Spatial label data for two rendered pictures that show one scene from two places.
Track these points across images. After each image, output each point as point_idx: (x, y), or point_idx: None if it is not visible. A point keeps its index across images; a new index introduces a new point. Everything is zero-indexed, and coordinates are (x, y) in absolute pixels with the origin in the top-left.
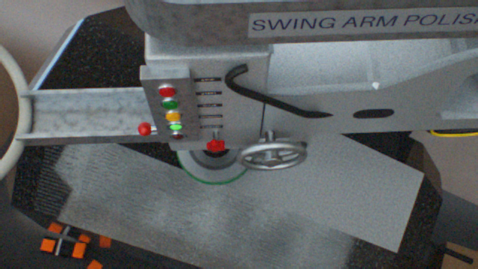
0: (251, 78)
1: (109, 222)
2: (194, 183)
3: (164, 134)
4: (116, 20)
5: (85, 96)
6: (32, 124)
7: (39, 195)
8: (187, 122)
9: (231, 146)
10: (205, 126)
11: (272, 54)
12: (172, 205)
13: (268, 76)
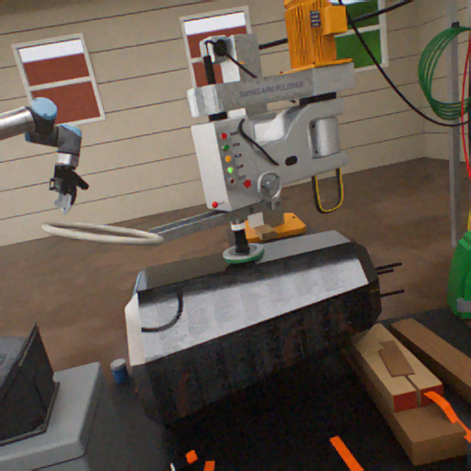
0: (246, 131)
1: (212, 326)
2: (245, 271)
3: (226, 180)
4: None
5: (178, 225)
6: None
7: (162, 340)
8: (233, 166)
9: (252, 200)
10: (239, 178)
11: None
12: (241, 291)
13: None
